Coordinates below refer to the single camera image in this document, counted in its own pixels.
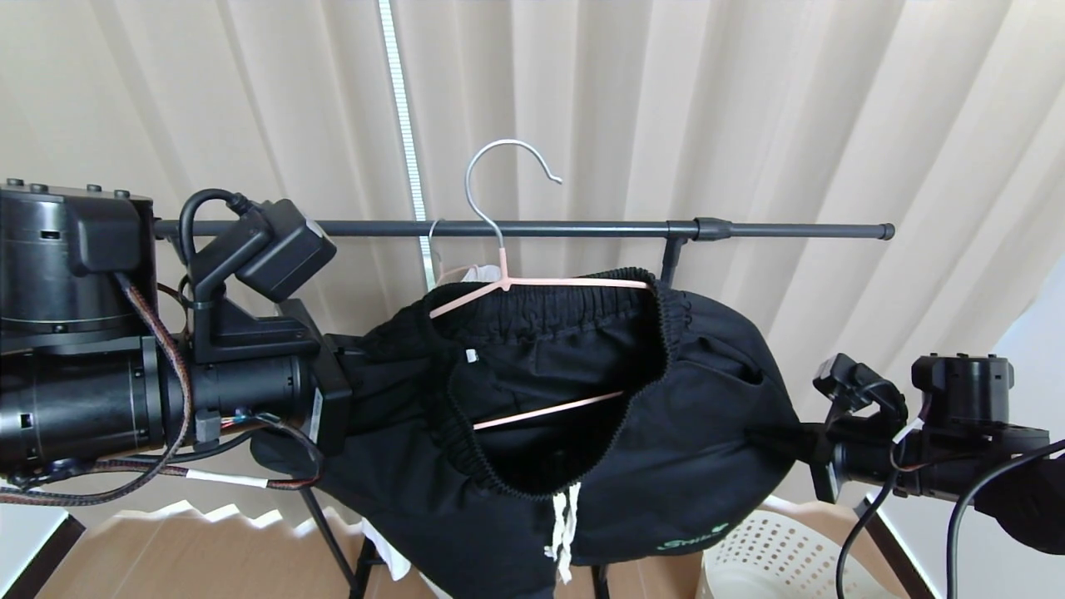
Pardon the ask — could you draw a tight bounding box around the pink clothes hanger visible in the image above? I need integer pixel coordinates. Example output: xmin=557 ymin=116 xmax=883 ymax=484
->
xmin=428 ymin=139 xmax=652 ymax=432
xmin=426 ymin=218 xmax=500 ymax=288

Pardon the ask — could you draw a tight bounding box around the black clothes rack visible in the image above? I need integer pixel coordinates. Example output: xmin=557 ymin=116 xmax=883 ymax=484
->
xmin=154 ymin=217 xmax=896 ymax=599

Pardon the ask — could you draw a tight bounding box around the beige curtain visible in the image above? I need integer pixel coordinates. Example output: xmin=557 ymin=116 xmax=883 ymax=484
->
xmin=0 ymin=0 xmax=1065 ymax=525

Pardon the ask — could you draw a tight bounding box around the white laundry basket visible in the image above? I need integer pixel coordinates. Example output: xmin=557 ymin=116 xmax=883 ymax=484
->
xmin=697 ymin=498 xmax=909 ymax=599

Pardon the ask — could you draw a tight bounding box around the black garment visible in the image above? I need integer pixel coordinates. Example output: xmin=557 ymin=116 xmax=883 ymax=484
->
xmin=250 ymin=266 xmax=805 ymax=599

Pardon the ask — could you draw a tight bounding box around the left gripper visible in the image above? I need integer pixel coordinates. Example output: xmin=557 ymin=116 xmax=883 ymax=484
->
xmin=0 ymin=329 xmax=354 ymax=482

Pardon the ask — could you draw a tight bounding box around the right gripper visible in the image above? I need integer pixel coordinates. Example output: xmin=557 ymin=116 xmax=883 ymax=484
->
xmin=803 ymin=418 xmax=918 ymax=505

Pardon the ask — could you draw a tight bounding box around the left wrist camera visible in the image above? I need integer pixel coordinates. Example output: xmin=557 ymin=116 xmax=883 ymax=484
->
xmin=178 ymin=189 xmax=339 ymax=364

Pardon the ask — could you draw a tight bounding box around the white printed t-shirt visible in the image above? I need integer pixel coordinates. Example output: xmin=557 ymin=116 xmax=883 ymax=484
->
xmin=362 ymin=265 xmax=505 ymax=599

